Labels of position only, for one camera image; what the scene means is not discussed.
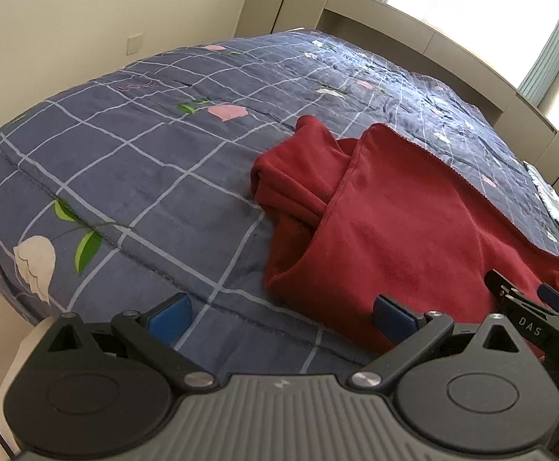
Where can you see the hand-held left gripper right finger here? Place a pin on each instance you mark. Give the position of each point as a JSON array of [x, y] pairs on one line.
[[395, 319]]

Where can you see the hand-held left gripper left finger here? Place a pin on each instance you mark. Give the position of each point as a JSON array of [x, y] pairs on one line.
[[170, 319]]

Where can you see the red long-sleeved sweater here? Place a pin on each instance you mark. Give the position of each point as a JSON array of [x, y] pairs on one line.
[[404, 230]]

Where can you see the blue plaid floral quilt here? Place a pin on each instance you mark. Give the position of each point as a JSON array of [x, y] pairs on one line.
[[140, 177]]

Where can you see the beige window seat cabinet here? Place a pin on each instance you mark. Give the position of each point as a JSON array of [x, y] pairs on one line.
[[428, 33]]

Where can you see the window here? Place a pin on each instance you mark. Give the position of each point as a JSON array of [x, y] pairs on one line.
[[476, 9]]

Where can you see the wall socket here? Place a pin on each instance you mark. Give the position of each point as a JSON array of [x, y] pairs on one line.
[[135, 44]]

